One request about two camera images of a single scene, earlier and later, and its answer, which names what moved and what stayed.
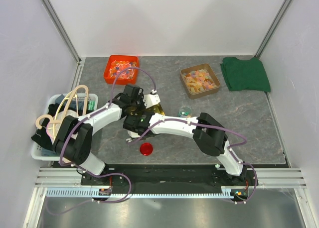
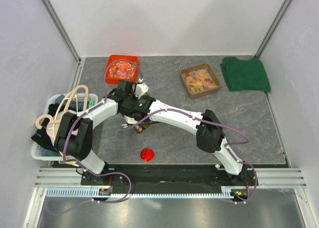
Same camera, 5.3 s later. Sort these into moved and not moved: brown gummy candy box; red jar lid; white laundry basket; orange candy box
Moved: red jar lid
Not moved: brown gummy candy box; white laundry basket; orange candy box
